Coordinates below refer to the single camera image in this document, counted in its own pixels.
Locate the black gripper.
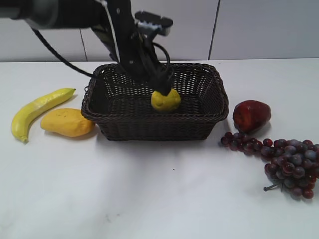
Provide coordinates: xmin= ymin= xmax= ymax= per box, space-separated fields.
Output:
xmin=107 ymin=0 xmax=173 ymax=96

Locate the yellow lemon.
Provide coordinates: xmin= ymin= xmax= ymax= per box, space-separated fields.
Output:
xmin=151 ymin=89 xmax=181 ymax=113

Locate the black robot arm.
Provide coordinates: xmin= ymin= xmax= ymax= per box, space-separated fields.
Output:
xmin=0 ymin=0 xmax=173 ymax=96

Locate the dark woven plastic basket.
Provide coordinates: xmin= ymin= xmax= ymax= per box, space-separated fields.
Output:
xmin=81 ymin=63 xmax=229 ymax=141

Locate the dark red apple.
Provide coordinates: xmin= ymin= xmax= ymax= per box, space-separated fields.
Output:
xmin=233 ymin=100 xmax=272 ymax=134

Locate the orange yellow mango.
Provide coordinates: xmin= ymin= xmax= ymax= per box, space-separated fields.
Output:
xmin=40 ymin=108 xmax=95 ymax=137

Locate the yellow banana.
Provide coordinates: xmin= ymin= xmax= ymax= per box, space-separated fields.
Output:
xmin=11 ymin=88 xmax=76 ymax=144

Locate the purple red grape bunch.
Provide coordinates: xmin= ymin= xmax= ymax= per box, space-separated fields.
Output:
xmin=220 ymin=132 xmax=319 ymax=200

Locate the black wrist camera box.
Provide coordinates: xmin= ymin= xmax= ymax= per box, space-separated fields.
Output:
xmin=135 ymin=10 xmax=173 ymax=36

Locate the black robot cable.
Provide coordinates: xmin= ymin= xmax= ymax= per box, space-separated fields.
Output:
xmin=31 ymin=27 xmax=97 ymax=79

